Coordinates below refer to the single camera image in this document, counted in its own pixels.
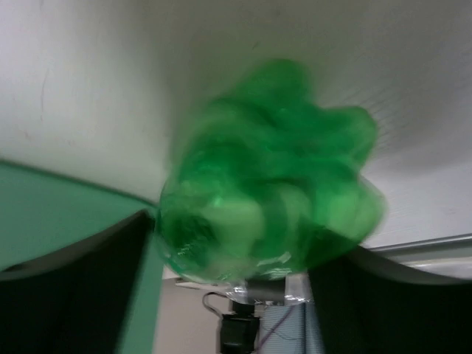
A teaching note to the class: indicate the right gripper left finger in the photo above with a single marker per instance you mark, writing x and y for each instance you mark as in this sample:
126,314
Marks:
75,299

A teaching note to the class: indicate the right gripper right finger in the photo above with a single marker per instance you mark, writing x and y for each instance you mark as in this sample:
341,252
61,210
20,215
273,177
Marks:
367,303

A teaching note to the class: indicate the green plastic bottle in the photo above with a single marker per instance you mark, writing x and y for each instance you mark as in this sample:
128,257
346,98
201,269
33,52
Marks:
265,183

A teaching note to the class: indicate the green plastic bin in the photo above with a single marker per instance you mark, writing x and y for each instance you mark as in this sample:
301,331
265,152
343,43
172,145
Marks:
41,213

